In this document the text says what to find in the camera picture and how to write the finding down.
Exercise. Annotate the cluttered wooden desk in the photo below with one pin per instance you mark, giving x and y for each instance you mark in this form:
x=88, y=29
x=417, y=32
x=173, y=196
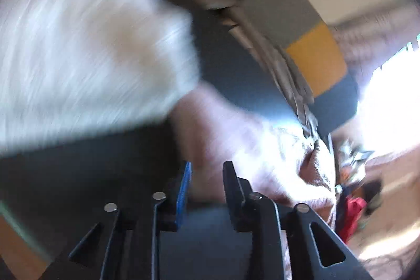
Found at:
x=356, y=162

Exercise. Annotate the pink garment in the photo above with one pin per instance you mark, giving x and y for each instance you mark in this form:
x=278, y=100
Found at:
x=229, y=135

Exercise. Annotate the white cloth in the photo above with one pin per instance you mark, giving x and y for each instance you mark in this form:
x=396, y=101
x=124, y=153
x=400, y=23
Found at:
x=82, y=47

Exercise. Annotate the red garment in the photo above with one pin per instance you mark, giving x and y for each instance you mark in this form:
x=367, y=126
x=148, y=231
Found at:
x=352, y=217

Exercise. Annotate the bright window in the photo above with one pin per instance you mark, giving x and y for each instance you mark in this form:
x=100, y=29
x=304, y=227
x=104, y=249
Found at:
x=390, y=109

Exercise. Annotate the black leather sofa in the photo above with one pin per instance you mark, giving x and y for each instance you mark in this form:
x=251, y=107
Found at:
x=229, y=70

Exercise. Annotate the grey yellow blue cushion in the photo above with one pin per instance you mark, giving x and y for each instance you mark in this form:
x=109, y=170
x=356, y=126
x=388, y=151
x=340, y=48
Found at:
x=295, y=24

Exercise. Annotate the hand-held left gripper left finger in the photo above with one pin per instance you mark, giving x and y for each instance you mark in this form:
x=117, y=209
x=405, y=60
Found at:
x=183, y=191

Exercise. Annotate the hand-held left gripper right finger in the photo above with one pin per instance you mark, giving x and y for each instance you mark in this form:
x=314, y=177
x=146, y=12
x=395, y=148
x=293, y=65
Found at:
x=231, y=191

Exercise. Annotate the grey folded cloth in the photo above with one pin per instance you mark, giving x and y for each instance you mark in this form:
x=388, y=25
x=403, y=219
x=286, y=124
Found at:
x=282, y=70

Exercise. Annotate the pink window curtain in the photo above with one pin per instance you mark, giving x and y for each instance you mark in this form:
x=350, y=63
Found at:
x=367, y=37

